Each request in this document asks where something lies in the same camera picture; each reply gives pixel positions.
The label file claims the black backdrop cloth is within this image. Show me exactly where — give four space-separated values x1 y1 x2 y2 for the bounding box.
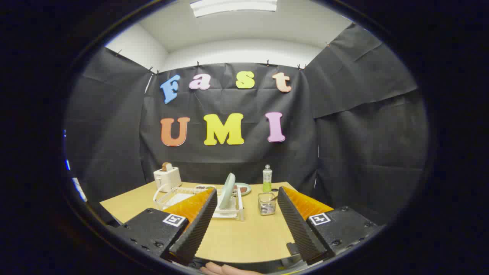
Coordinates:
65 23 428 230

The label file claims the pale green plate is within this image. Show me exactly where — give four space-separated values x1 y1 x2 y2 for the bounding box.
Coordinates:
219 173 236 210

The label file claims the ceiling light panel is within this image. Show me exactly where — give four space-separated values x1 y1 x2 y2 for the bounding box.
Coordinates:
190 0 278 18

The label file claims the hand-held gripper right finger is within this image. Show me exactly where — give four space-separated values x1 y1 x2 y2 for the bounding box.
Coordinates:
277 186 384 266

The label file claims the white wire dish rack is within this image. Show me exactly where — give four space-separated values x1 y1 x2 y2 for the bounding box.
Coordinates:
153 184 245 221

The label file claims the white toaster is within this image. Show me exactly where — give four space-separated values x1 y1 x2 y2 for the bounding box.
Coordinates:
154 167 182 193

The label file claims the green drink bottle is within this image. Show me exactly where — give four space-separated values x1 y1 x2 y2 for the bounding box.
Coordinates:
262 165 273 193

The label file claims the clear cutlery basket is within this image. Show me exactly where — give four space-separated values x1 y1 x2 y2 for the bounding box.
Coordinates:
258 192 277 216

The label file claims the white ribbed drain mat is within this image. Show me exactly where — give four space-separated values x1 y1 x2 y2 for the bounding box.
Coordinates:
166 193 242 219

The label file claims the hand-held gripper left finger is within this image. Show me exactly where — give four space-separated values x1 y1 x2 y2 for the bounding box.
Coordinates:
109 187 218 266

